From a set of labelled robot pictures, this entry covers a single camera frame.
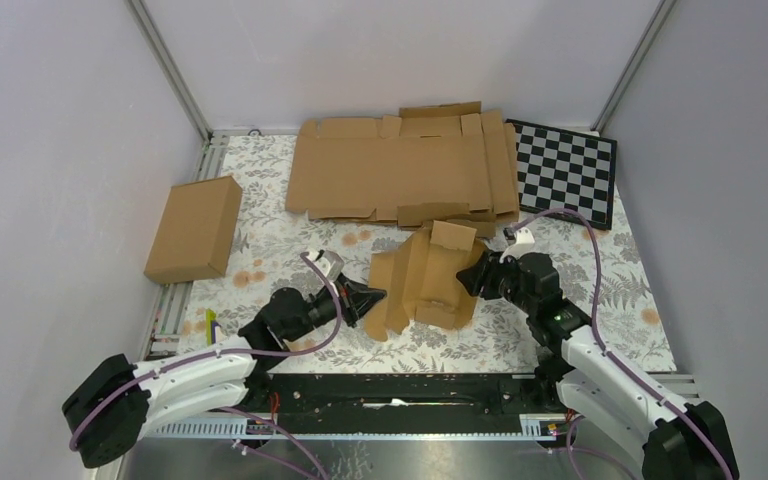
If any folded brown cardboard box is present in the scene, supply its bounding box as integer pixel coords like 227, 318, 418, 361
144, 176, 242, 285

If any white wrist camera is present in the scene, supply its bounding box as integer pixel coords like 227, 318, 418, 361
499, 226, 535, 263
300, 250, 344, 282

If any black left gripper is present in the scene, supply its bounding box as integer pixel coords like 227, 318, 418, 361
286, 273, 386, 342

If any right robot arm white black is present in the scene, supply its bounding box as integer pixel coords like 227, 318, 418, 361
456, 252, 740, 479

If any black white checkerboard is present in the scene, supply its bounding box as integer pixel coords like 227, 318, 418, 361
507, 119, 618, 231

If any right aluminium frame post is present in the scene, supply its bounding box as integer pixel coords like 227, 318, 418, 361
590, 0, 678, 133

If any left aluminium frame post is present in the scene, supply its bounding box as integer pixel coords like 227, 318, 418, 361
125, 0, 212, 144

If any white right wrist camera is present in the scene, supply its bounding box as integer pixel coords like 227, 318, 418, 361
499, 226, 535, 263

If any stack of flat cardboard blanks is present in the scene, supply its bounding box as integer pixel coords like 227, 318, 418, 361
285, 101, 520, 236

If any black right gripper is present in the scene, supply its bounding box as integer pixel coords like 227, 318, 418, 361
454, 250, 536, 315

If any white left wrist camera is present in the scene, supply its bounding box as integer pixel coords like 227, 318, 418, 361
300, 250, 344, 282

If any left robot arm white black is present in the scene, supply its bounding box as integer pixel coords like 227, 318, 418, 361
61, 275, 387, 469

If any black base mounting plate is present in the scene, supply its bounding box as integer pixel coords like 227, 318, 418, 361
239, 373, 567, 436

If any aluminium frame post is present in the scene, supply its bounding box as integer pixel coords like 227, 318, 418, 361
125, 0, 212, 144
590, 0, 678, 133

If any yellow green small tool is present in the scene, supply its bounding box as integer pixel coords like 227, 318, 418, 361
205, 309, 217, 345

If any floral patterned table mat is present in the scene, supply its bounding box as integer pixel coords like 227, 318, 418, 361
179, 135, 676, 373

